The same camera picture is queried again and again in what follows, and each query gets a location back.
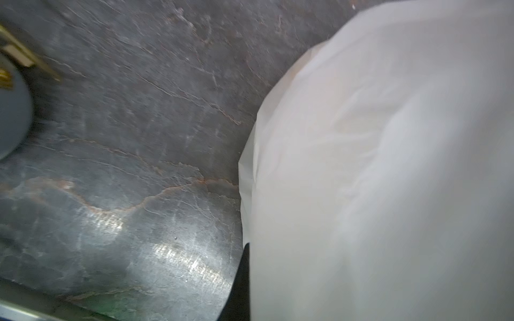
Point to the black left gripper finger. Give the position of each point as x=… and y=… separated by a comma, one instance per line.
x=237, y=306

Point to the white plastic bag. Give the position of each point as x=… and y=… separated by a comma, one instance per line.
x=377, y=182

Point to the grey round alarm clock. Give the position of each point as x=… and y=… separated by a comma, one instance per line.
x=16, y=98

